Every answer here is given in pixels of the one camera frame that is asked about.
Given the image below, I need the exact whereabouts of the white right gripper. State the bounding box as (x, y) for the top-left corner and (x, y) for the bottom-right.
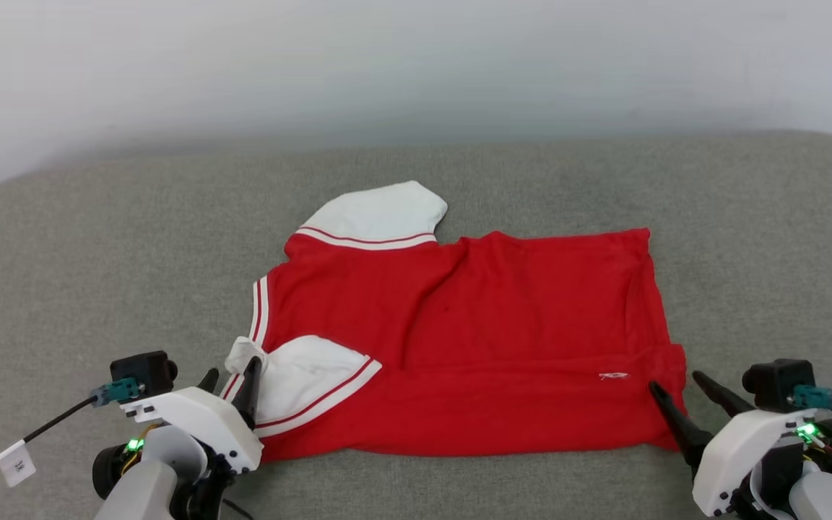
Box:
(649, 370), (832, 517)

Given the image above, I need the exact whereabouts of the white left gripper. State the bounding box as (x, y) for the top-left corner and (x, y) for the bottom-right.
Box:
(92, 355), (264, 501)

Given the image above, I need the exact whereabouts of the red white jersey shirt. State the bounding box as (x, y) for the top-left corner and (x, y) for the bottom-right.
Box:
(220, 181), (689, 463)

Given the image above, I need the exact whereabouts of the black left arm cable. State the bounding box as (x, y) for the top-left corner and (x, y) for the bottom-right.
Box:
(0, 378), (144, 493)

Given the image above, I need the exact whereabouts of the white cable label tag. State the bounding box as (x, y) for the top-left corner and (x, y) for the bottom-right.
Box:
(0, 441), (36, 487)

